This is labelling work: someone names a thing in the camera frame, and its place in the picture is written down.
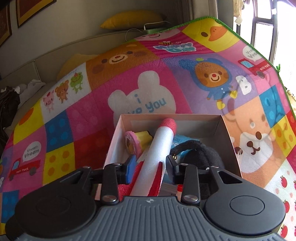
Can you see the colourful cartoon play mat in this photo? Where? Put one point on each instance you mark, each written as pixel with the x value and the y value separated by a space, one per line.
pixel 92 115

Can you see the white cloth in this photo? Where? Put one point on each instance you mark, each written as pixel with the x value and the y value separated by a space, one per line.
pixel 30 90

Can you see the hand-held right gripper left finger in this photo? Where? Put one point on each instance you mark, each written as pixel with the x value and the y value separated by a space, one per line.
pixel 131 171

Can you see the blue white tissue packet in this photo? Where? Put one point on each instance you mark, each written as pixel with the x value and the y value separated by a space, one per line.
pixel 182 141

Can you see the yellow pillow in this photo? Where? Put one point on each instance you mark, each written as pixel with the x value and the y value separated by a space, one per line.
pixel 129 20

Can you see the white red foam rocket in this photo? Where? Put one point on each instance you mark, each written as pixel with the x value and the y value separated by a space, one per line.
pixel 157 148

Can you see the dark clothes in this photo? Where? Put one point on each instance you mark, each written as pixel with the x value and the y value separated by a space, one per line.
pixel 9 104

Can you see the pink cardboard box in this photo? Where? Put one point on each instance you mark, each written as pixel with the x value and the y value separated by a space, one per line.
pixel 115 143

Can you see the white hanging tag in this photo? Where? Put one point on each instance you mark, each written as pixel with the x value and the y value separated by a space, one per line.
pixel 238 20

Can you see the dark window frame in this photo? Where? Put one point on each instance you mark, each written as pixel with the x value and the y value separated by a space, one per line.
pixel 263 20

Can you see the black plush toy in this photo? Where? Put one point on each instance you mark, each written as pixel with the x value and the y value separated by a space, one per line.
pixel 203 153

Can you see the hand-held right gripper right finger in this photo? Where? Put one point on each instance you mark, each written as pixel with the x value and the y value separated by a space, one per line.
pixel 171 171

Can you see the beige curtain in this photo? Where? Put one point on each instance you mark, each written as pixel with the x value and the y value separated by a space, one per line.
pixel 203 9

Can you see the gold framed wall picture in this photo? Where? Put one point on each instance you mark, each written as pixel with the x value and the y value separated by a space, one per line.
pixel 34 11
pixel 4 25

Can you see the yellow pink doll toy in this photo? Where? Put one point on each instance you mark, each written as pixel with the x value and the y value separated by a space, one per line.
pixel 134 143

